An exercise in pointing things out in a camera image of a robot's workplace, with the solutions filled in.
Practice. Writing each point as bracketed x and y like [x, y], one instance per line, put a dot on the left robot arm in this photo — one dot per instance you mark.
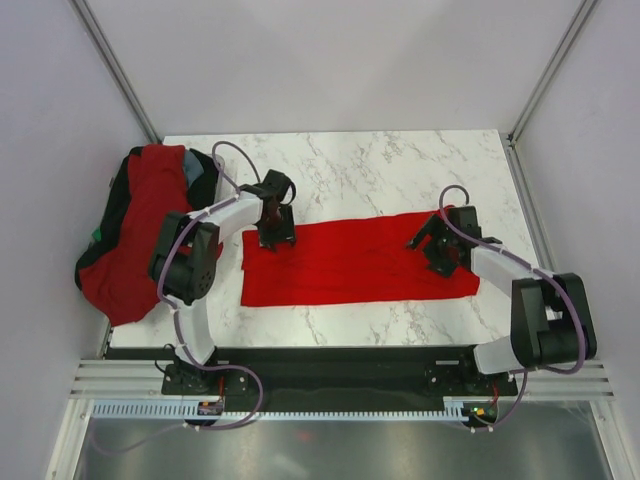
[183, 267]

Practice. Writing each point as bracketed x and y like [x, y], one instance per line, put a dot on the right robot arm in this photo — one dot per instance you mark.
[550, 320]

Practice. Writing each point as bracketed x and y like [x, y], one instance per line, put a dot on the black garment in pile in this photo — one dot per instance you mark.
[199, 195]

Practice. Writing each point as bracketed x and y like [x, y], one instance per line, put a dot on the blue grey garment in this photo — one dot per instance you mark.
[192, 167]

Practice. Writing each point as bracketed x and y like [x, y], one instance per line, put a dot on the aluminium rail front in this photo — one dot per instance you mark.
[132, 379]

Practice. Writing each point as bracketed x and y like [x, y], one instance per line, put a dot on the white cable duct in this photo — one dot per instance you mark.
[193, 410]

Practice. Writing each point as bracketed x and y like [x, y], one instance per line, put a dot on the aluminium frame post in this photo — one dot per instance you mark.
[567, 42]
[107, 54]

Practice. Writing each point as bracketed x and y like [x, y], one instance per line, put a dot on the right aluminium frame post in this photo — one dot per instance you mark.
[567, 42]

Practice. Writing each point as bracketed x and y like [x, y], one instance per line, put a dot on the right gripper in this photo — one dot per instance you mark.
[435, 226]

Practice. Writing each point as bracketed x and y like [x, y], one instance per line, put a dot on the bright red t shirt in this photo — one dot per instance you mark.
[346, 262]

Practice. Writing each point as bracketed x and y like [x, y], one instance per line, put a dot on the dark red t shirt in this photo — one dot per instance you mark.
[112, 273]

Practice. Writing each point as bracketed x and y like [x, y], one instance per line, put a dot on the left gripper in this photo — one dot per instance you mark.
[286, 234]

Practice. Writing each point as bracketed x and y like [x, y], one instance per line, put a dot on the left aluminium frame post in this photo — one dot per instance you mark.
[107, 54]

